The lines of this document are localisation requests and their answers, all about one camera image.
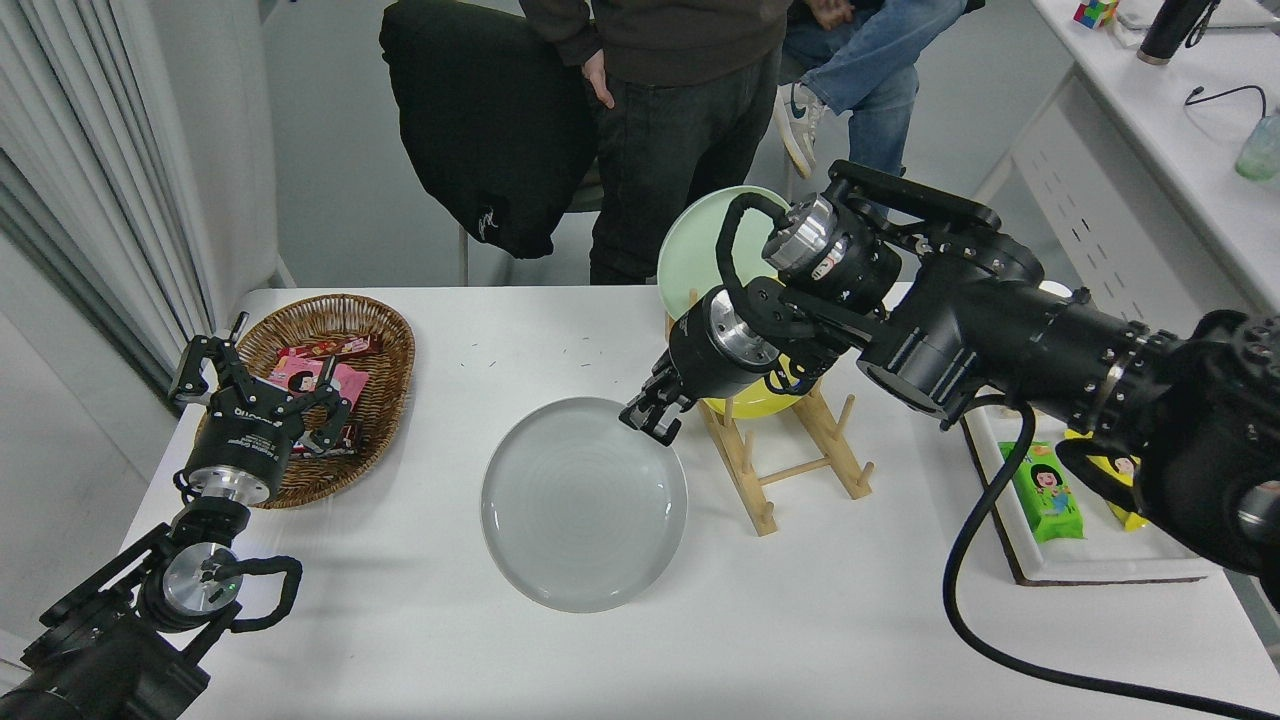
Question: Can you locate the black jacket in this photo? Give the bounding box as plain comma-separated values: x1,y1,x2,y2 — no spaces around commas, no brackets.
378,0,601,261

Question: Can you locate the white pleated curtain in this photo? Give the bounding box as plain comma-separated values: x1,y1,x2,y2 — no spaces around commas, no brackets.
0,0,216,411

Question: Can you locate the green snack packet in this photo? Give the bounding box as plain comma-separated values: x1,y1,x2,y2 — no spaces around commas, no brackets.
1000,441,1086,544

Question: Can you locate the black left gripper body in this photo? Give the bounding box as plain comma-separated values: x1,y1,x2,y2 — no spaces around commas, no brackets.
188,398,295,483

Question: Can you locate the seated person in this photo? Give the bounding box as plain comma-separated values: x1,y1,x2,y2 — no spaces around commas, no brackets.
772,0,986,221

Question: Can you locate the pink snack box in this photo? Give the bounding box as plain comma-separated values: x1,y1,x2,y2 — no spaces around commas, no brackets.
265,355,369,411

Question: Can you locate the red snack bar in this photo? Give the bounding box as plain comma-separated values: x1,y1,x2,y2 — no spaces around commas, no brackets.
277,333,384,361

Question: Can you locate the dark snack bar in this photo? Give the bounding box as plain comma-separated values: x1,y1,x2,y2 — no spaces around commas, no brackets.
290,422,363,459

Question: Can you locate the standing person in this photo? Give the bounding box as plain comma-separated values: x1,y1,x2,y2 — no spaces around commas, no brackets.
518,0,791,286

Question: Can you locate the green translucent cup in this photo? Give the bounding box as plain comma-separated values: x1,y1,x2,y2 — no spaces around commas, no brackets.
1234,112,1280,182

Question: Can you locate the grey plate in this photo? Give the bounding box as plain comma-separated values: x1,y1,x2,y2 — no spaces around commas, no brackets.
480,396,689,614

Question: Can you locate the brown wicker basket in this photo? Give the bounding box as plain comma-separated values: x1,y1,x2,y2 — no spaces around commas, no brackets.
193,293,416,511

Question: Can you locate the pale green plate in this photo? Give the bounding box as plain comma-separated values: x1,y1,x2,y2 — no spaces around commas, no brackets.
657,186,791,313

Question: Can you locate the black bottle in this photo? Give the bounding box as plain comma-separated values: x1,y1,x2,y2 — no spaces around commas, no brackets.
1136,0,1216,65

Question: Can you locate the black cable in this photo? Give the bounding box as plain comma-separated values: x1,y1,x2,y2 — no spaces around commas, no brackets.
1185,84,1268,116

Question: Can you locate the standing person's hand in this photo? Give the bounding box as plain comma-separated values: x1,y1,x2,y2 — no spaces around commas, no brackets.
579,48,613,109

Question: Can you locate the yellow snack packet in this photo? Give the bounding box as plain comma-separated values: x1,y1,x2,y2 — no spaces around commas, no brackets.
1064,428,1151,533

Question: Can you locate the yellow plate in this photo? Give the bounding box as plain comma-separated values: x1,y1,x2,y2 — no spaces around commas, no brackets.
700,355,816,421

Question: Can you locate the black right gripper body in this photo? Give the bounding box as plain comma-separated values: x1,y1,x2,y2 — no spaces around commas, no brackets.
666,288,746,403

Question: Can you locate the white rectangular tray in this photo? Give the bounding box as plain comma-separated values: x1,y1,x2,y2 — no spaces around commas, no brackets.
965,405,1216,587

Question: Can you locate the wooden plate rack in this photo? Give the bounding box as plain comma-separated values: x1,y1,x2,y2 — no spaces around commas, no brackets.
664,288,876,538

